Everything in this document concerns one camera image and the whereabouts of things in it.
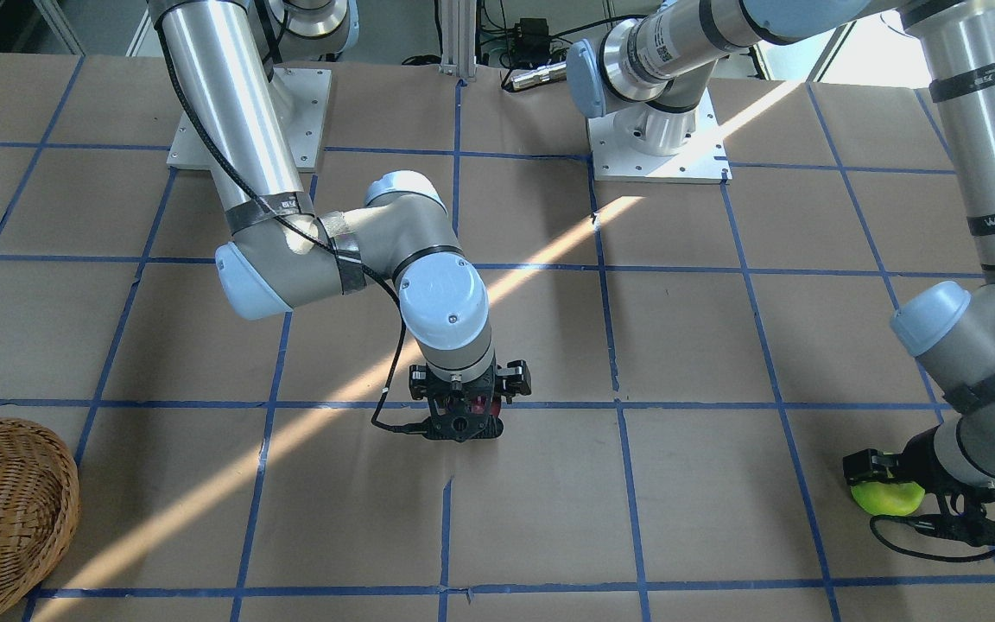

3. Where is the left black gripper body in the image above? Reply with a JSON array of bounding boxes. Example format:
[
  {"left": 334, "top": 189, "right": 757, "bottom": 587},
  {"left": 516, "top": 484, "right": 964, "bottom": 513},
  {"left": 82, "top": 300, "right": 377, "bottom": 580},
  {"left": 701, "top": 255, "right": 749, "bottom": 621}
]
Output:
[{"left": 897, "top": 428, "right": 960, "bottom": 518}]

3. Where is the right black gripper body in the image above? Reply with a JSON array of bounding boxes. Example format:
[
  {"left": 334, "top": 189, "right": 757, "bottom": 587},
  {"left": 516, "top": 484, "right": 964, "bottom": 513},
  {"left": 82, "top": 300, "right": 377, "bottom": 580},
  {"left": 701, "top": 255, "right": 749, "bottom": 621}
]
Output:
[{"left": 426, "top": 367, "right": 503, "bottom": 415}]

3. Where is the green apple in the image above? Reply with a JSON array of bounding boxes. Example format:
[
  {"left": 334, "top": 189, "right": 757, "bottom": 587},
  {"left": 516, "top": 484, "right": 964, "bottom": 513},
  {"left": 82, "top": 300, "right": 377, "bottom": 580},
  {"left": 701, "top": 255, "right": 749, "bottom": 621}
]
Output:
[{"left": 850, "top": 481, "right": 927, "bottom": 517}]

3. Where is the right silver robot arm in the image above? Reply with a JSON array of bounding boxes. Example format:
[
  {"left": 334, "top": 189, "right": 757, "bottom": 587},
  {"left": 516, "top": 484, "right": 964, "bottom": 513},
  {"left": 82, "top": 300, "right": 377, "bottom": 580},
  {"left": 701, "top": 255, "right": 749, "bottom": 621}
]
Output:
[{"left": 147, "top": 1, "right": 530, "bottom": 417}]

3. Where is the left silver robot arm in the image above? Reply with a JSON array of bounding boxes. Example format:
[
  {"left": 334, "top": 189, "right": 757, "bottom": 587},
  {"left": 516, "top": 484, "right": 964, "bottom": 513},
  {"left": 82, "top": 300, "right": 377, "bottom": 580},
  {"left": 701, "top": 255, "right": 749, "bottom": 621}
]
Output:
[{"left": 594, "top": 81, "right": 976, "bottom": 534}]

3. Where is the brown wicker basket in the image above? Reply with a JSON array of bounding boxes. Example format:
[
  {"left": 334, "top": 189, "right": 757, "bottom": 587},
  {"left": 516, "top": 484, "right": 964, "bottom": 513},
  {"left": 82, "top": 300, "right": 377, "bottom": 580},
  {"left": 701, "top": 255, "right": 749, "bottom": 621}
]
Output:
[{"left": 0, "top": 417, "right": 80, "bottom": 614}]

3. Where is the silver cylinder on floor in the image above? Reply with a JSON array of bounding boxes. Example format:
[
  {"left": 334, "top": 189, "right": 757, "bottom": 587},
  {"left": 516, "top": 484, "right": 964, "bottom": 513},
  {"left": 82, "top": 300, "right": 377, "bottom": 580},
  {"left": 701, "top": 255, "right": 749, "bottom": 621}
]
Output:
[{"left": 502, "top": 60, "right": 567, "bottom": 93}]

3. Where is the black power strip box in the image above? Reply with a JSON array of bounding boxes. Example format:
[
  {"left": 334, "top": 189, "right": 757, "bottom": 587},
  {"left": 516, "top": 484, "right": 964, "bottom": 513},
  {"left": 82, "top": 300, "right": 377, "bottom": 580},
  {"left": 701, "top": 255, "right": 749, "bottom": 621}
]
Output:
[{"left": 509, "top": 17, "right": 552, "bottom": 68}]

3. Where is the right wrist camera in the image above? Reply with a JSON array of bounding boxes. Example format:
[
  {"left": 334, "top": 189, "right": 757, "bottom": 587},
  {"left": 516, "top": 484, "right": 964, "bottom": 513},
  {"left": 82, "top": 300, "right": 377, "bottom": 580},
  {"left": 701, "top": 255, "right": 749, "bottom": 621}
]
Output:
[{"left": 421, "top": 407, "right": 504, "bottom": 442}]

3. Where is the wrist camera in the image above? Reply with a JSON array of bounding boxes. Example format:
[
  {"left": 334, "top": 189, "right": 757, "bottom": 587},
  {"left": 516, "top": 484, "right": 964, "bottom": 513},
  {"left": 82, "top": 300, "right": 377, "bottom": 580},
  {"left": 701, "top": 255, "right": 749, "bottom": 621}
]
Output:
[
  {"left": 935, "top": 486, "right": 995, "bottom": 547},
  {"left": 421, "top": 407, "right": 504, "bottom": 442}
]

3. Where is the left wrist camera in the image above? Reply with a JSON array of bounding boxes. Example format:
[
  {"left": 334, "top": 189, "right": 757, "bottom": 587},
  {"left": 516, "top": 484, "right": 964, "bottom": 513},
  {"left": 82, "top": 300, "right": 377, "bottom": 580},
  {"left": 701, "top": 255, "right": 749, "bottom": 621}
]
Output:
[{"left": 935, "top": 486, "right": 995, "bottom": 547}]

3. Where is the aluminium frame post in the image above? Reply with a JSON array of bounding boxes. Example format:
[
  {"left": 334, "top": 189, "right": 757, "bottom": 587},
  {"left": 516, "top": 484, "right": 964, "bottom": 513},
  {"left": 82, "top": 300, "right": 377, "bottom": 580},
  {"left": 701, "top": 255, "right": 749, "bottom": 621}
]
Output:
[{"left": 437, "top": 0, "right": 478, "bottom": 82}]

